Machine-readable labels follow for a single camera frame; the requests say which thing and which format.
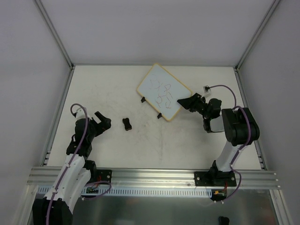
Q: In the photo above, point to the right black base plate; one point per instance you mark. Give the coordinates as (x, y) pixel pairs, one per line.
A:
(215, 179)

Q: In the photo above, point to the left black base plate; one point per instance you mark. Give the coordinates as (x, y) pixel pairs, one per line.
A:
(103, 175)

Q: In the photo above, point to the black bone-shaped eraser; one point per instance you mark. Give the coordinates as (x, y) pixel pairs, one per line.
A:
(127, 124)

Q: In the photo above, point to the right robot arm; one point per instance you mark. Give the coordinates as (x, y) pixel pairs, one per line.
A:
(240, 129)

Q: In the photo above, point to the white slotted cable duct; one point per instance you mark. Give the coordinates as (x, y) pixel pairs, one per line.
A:
(140, 191)

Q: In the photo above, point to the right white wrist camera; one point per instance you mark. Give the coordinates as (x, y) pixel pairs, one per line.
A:
(207, 90)

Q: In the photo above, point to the right aluminium frame post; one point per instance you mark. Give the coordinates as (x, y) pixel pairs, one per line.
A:
(272, 8)

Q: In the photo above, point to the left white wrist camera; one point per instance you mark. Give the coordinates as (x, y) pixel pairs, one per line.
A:
(80, 113)

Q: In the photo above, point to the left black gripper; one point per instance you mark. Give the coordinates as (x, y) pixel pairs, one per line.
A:
(96, 123)

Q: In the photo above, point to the yellow framed whiteboard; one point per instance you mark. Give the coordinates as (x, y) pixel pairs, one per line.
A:
(162, 90)

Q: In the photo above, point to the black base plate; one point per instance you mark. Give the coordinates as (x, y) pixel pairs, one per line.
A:
(103, 175)
(215, 179)

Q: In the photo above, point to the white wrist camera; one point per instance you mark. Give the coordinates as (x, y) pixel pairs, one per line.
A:
(207, 90)
(80, 113)

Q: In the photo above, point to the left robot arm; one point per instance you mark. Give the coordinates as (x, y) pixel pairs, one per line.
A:
(77, 172)

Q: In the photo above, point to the black object on floor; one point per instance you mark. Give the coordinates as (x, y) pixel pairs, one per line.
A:
(224, 220)

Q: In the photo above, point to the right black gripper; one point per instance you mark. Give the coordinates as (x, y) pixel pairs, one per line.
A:
(195, 103)

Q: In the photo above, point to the aluminium frame post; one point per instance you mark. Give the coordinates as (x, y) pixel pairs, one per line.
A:
(53, 32)
(272, 8)

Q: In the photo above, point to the left aluminium frame post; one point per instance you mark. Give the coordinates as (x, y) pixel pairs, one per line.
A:
(53, 32)

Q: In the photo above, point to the aluminium front rail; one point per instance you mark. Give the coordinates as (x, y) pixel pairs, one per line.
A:
(160, 178)

